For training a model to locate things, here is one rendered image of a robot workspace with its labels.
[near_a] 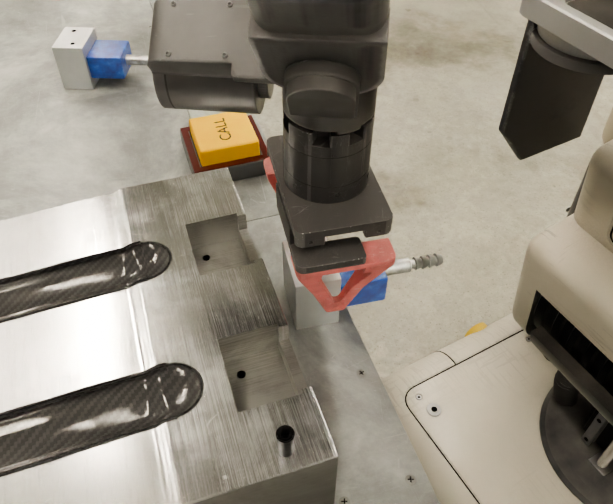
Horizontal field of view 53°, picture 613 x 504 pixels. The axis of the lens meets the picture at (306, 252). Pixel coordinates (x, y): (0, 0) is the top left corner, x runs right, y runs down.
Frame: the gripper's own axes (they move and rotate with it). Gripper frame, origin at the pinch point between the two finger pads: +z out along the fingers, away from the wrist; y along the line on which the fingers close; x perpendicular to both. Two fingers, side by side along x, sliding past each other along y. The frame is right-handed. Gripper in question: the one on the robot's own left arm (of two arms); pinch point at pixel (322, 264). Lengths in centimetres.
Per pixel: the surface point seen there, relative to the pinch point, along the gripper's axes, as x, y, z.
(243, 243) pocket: -5.9, -1.1, -2.6
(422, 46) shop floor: 87, -175, 86
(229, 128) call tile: -4.4, -21.0, 1.2
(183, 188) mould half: -9.7, -6.5, -4.2
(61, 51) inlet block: -21.1, -38.4, 0.2
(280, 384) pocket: -5.5, 10.8, -1.7
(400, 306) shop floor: 36, -55, 85
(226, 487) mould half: -9.7, 17.7, -4.4
